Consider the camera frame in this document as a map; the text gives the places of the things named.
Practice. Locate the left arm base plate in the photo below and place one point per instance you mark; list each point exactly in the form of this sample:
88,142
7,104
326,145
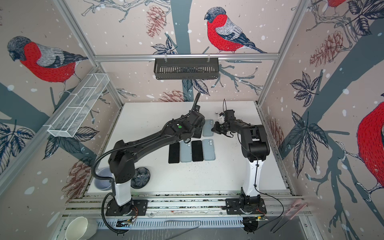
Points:
132,208

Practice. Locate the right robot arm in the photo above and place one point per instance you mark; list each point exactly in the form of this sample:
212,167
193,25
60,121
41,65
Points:
255,147

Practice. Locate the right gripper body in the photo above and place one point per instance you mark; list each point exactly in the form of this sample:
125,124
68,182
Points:
221,128

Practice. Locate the light blue phone case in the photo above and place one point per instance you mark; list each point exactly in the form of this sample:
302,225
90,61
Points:
207,128
185,152
208,150

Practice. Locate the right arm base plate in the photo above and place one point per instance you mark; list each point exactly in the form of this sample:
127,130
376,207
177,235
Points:
235,207

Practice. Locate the black wall basket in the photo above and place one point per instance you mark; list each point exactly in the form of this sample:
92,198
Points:
187,69

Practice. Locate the dark flower-shaped dish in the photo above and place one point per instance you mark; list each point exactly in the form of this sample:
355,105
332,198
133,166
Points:
141,178

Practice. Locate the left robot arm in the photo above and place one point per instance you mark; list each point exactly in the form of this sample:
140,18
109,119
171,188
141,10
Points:
122,160

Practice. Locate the lavender cup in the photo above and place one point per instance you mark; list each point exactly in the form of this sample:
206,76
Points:
103,185

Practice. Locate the pink strip tool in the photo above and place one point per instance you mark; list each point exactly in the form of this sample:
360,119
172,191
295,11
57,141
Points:
294,211

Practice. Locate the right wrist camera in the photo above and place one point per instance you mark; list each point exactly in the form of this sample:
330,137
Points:
221,119

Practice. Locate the black phone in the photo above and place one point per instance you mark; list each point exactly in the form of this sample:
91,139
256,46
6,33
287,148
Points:
197,133
197,151
174,153

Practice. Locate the white mesh wall basket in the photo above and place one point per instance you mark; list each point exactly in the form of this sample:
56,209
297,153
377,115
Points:
81,102

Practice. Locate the white bowl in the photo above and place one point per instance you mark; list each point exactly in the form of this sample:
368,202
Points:
81,228

